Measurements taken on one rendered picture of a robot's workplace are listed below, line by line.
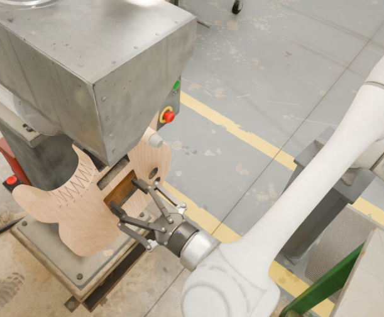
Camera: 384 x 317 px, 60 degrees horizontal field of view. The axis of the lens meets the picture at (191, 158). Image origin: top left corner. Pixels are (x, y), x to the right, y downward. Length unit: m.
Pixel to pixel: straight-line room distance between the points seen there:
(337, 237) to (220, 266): 1.64
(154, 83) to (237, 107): 2.15
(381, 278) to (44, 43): 0.91
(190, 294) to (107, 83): 0.32
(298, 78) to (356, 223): 1.32
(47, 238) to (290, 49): 2.54
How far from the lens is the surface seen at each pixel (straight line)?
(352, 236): 2.18
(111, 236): 0.94
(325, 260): 2.05
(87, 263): 1.58
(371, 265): 1.01
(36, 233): 1.70
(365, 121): 0.71
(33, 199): 0.61
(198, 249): 0.71
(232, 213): 2.01
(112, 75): 0.36
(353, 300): 0.96
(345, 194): 1.39
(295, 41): 3.40
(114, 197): 0.80
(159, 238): 0.75
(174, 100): 1.08
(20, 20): 0.46
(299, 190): 0.60
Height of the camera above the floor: 1.75
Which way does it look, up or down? 53 degrees down
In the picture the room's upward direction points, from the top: 6 degrees clockwise
